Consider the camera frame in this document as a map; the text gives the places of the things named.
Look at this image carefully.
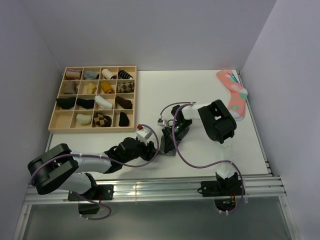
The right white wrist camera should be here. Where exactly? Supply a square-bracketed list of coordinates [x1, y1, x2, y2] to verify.
[157, 118, 168, 128]

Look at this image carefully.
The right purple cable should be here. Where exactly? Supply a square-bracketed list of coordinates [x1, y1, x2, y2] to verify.
[159, 101, 248, 213]

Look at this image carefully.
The black rolled sock left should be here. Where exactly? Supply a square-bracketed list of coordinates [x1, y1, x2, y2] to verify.
[56, 97, 76, 110]

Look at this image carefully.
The brown checkered rolled sock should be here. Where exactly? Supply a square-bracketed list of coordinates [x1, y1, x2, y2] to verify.
[117, 81, 135, 94]

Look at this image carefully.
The black rolled sock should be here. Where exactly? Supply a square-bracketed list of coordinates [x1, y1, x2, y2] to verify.
[76, 98, 95, 109]
[118, 111, 130, 127]
[56, 97, 76, 110]

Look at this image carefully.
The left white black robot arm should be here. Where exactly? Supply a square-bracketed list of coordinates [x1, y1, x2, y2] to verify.
[27, 137, 159, 200]

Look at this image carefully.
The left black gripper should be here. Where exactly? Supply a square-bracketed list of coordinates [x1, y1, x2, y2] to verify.
[122, 137, 160, 164]

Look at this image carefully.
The mustard yellow rolled sock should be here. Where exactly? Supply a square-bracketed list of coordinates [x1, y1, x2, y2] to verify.
[100, 81, 114, 94]

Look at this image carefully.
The black rolled sock bottom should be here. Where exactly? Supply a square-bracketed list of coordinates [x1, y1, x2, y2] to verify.
[118, 111, 130, 127]

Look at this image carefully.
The white brown rolled sock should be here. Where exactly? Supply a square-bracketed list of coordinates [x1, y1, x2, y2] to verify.
[101, 68, 117, 80]

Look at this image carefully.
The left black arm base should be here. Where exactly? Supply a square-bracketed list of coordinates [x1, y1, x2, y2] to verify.
[67, 184, 114, 221]

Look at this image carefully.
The wooden compartment tray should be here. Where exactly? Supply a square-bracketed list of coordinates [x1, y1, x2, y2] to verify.
[48, 65, 138, 134]

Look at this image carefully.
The brown argyle rolled sock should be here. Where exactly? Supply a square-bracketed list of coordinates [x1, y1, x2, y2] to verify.
[93, 112, 112, 128]

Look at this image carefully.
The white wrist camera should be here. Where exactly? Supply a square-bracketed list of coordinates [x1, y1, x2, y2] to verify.
[136, 124, 152, 144]
[157, 118, 168, 128]

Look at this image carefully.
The pale green rolled sock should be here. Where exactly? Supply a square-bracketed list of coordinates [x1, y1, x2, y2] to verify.
[76, 113, 92, 126]

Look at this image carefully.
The dark brown rolled sock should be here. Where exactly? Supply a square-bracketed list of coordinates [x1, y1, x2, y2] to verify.
[115, 96, 133, 110]

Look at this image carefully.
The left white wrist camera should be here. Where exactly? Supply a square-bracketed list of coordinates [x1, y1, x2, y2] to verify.
[136, 124, 152, 144]

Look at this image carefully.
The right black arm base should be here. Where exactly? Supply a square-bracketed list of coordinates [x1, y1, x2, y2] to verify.
[197, 178, 246, 215]

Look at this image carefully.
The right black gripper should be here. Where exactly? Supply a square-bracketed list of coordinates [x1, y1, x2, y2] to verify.
[162, 119, 193, 154]

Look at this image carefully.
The black white striped sock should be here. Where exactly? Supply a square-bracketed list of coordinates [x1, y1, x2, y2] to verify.
[118, 70, 133, 80]

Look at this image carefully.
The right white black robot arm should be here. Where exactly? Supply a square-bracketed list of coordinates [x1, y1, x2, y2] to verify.
[157, 99, 242, 195]

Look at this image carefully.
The beige purple rolled sock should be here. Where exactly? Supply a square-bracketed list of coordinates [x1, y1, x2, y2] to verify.
[65, 69, 82, 80]

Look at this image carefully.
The cream rolled sock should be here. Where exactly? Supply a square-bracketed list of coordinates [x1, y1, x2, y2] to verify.
[83, 82, 97, 95]

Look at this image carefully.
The purple cable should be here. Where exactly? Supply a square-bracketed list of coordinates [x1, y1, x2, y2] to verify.
[159, 101, 248, 213]
[29, 127, 161, 221]

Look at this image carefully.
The pink patterned sock pair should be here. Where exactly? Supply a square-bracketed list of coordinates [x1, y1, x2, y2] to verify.
[216, 69, 248, 121]

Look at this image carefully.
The light blue rolled sock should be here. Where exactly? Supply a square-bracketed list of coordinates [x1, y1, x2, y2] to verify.
[83, 70, 100, 80]

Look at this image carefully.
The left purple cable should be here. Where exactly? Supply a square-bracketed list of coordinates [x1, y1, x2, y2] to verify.
[29, 127, 161, 221]

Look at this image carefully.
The aluminium rail frame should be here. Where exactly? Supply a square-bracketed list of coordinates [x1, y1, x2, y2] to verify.
[14, 132, 301, 240]

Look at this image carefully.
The taupe rolled sock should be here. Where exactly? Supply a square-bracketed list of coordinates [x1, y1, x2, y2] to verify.
[63, 81, 78, 95]

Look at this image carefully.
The black rolled sock middle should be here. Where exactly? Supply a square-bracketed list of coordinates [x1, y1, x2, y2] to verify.
[76, 98, 95, 109]

